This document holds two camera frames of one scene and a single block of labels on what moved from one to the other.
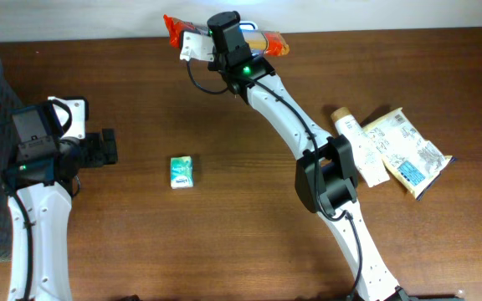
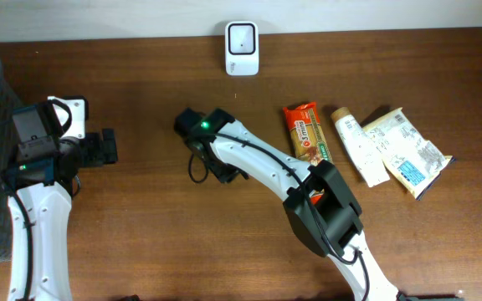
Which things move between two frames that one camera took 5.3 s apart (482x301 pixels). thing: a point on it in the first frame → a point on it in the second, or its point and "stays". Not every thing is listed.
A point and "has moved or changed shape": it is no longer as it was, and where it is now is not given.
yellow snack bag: [417, 163] stays
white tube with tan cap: [369, 161] stays
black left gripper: [99, 156] stays
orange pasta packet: [260, 43] has moved or changed shape
